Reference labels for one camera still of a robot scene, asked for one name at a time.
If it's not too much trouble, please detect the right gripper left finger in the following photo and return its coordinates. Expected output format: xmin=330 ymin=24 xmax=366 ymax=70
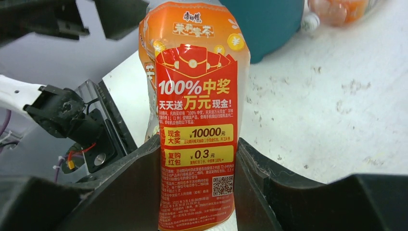
xmin=0 ymin=135 xmax=161 ymax=231

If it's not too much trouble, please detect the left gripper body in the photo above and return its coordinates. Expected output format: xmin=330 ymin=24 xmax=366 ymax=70
xmin=0 ymin=0 xmax=89 ymax=47

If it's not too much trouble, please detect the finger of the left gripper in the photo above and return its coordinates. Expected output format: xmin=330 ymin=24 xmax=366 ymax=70
xmin=95 ymin=0 xmax=149 ymax=40

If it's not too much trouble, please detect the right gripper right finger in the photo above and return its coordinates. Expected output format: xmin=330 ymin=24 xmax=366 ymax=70
xmin=234 ymin=139 xmax=408 ymax=231

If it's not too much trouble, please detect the large orange tea bottle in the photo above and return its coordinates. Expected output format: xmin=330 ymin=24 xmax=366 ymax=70
xmin=139 ymin=0 xmax=251 ymax=231

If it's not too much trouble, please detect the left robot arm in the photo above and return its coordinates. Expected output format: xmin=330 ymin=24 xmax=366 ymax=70
xmin=0 ymin=0 xmax=148 ymax=146

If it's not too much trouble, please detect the teal plastic bin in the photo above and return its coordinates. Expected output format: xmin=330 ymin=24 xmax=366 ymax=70
xmin=221 ymin=0 xmax=305 ymax=64

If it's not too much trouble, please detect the orange tea bottle behind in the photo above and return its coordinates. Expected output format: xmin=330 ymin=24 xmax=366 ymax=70
xmin=301 ymin=0 xmax=380 ymax=32

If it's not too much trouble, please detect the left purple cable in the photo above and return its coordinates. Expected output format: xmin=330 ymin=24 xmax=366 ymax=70
xmin=0 ymin=109 xmax=87 ymax=184

